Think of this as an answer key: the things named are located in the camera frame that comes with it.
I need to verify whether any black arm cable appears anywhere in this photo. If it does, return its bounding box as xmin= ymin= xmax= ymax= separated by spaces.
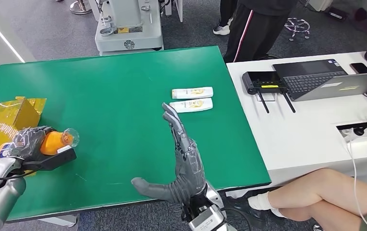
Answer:
xmin=222 ymin=207 xmax=255 ymax=231
xmin=0 ymin=169 xmax=38 ymax=193

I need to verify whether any metal stanchion base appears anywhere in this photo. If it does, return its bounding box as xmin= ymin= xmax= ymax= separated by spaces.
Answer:
xmin=69 ymin=0 xmax=92 ymax=15

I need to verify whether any black floor device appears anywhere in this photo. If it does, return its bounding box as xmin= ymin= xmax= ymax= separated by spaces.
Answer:
xmin=325 ymin=7 xmax=349 ymax=21

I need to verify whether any desk socket tray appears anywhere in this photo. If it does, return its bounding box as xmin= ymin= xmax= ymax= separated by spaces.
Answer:
xmin=336 ymin=120 xmax=367 ymax=138

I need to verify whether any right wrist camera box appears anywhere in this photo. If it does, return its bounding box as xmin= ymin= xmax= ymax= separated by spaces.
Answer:
xmin=188 ymin=204 xmax=227 ymax=231

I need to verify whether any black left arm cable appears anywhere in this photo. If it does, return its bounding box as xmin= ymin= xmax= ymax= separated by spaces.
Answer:
xmin=0 ymin=169 xmax=38 ymax=193

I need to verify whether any white panel stand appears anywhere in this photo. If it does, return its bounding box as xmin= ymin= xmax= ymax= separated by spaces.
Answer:
xmin=164 ymin=0 xmax=184 ymax=23

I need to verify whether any chrome chair base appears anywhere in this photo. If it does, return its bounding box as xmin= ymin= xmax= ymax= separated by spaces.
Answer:
xmin=284 ymin=17 xmax=311 ymax=42

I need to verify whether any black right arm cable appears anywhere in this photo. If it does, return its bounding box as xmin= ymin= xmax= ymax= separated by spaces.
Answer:
xmin=222 ymin=207 xmax=255 ymax=231

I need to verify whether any black smartphone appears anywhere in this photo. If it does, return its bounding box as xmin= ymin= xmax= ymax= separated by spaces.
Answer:
xmin=349 ymin=63 xmax=367 ymax=75

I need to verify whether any black open laptop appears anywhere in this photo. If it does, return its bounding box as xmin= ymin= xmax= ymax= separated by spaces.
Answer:
xmin=272 ymin=59 xmax=348 ymax=102

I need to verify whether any standing person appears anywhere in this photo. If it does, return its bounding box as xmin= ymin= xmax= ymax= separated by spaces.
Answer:
xmin=212 ymin=0 xmax=299 ymax=64

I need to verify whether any white cable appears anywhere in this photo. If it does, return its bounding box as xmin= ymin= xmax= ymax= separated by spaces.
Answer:
xmin=344 ymin=127 xmax=367 ymax=231

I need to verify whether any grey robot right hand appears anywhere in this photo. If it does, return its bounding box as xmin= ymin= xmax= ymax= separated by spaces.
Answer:
xmin=131 ymin=102 xmax=208 ymax=205

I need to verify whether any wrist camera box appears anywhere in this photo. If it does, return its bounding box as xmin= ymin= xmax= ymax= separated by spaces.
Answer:
xmin=188 ymin=204 xmax=227 ymax=231
xmin=22 ymin=145 xmax=77 ymax=172

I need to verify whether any black router with antennas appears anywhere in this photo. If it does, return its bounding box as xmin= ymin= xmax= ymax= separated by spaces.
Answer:
xmin=242 ymin=71 xmax=296 ymax=114

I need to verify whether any cardboard box with yellow tape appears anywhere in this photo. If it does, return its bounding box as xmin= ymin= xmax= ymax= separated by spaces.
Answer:
xmin=0 ymin=96 xmax=48 ymax=178

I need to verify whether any white machine base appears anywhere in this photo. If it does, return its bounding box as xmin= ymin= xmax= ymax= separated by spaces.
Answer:
xmin=94 ymin=0 xmax=164 ymax=56

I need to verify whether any small white shampoo bottle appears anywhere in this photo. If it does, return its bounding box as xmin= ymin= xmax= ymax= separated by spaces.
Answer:
xmin=169 ymin=98 xmax=213 ymax=114
xmin=171 ymin=87 xmax=214 ymax=100

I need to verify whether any seated person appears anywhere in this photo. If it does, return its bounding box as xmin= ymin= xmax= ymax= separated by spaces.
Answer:
xmin=247 ymin=168 xmax=367 ymax=231

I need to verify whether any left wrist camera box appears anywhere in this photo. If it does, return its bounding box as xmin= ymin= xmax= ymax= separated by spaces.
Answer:
xmin=22 ymin=145 xmax=77 ymax=172

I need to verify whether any grey laptop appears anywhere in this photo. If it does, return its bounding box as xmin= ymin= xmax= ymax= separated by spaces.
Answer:
xmin=293 ymin=70 xmax=367 ymax=103

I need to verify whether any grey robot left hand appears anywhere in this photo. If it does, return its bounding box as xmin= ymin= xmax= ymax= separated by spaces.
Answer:
xmin=11 ymin=126 xmax=56 ymax=160

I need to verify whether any orange bottle with clear cap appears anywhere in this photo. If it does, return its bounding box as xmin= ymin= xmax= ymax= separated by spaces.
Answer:
xmin=0 ymin=128 xmax=80 ymax=163

